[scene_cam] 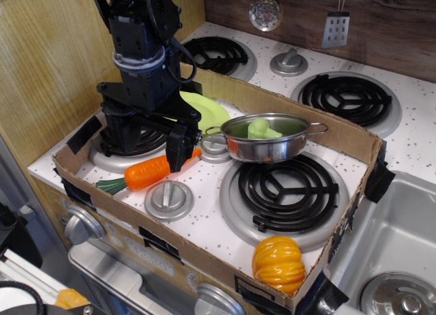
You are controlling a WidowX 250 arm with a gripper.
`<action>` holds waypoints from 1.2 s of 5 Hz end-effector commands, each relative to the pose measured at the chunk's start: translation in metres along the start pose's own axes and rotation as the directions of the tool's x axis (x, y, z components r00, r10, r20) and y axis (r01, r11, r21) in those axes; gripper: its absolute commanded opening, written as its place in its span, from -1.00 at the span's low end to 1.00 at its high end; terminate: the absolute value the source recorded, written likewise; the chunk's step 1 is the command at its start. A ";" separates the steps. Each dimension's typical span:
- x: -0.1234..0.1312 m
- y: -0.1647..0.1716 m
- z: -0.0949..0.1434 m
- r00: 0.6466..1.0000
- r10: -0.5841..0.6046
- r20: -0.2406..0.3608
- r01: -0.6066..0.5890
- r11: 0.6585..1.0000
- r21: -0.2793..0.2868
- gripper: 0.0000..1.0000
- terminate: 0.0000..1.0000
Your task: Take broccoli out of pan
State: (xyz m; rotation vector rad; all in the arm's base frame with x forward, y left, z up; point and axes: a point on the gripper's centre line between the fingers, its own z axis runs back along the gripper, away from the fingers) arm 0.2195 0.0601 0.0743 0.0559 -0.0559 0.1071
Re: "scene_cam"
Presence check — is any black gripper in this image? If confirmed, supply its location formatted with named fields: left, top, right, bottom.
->
left=97, top=70, right=201, bottom=173

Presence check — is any green toy broccoli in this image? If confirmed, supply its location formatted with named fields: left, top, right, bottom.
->
left=247, top=118, right=283, bottom=139

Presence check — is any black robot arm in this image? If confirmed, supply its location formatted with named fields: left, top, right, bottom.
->
left=93, top=0, right=201, bottom=173

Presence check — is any small steel pan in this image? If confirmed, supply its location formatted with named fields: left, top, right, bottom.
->
left=206, top=112, right=328, bottom=164

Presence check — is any front left black burner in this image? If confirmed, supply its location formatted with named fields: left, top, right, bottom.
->
left=89, top=108, right=166, bottom=174

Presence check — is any black burner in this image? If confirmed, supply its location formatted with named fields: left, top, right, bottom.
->
left=183, top=37, right=257, bottom=82
left=89, top=108, right=166, bottom=174
left=290, top=72, right=402, bottom=138
left=220, top=153, right=349, bottom=252

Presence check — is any orange toy carrot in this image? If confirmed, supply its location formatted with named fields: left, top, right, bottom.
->
left=95, top=148, right=203, bottom=196

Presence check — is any front silver stove knob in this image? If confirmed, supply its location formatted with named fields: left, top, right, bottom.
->
left=144, top=180, right=193, bottom=222

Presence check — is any silver stove knob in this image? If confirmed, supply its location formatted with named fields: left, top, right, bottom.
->
left=144, top=180, right=193, bottom=222
left=270, top=48, right=309, bottom=77
left=200, top=134, right=232, bottom=164

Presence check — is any middle silver stove knob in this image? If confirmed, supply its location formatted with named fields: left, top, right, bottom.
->
left=200, top=134, right=232, bottom=164

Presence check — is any light green plastic plate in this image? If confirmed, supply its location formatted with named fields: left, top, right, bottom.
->
left=181, top=91, right=230, bottom=134

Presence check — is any brown cardboard fence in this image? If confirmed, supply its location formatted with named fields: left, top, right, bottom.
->
left=53, top=70, right=386, bottom=314

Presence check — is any left silver oven knob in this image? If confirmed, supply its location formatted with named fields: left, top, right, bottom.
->
left=65, top=205, right=106, bottom=245

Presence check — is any silver oven knob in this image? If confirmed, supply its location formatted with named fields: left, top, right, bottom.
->
left=194, top=282, right=245, bottom=315
left=65, top=205, right=106, bottom=245

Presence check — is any rear left black burner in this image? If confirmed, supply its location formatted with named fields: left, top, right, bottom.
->
left=183, top=37, right=257, bottom=82

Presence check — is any rear silver stove knob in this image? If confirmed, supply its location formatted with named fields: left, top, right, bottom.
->
left=270, top=48, right=309, bottom=77

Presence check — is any black device at left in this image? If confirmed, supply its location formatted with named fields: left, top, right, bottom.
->
left=1, top=203, right=43, bottom=268

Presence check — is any front right black burner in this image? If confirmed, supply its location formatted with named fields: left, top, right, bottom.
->
left=220, top=153, right=349, bottom=252

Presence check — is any hanging round metal strainer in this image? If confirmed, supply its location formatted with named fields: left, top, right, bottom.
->
left=249, top=0, right=284, bottom=32

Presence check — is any right silver oven knob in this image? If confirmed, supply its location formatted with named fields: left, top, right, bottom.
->
left=194, top=282, right=245, bottom=315

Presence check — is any orange toy pumpkin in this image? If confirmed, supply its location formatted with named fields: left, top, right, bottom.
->
left=251, top=236, right=306, bottom=296

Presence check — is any orange sponge piece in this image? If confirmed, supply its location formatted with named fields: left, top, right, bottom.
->
left=54, top=288, right=89, bottom=310

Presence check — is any rear right black burner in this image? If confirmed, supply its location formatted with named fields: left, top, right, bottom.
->
left=290, top=72, right=402, bottom=138

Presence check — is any hanging slotted metal spatula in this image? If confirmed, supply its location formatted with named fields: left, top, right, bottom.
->
left=322, top=0, right=350, bottom=49

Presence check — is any grey toy sink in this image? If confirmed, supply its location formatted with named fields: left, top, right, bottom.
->
left=328, top=172, right=435, bottom=314

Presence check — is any silver sink drain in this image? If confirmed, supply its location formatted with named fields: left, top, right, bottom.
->
left=358, top=272, right=435, bottom=314

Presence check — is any silver oven door handle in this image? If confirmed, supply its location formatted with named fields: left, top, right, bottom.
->
left=68, top=242, right=169, bottom=314

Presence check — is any black cable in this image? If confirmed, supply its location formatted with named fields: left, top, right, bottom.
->
left=0, top=280, right=46, bottom=315

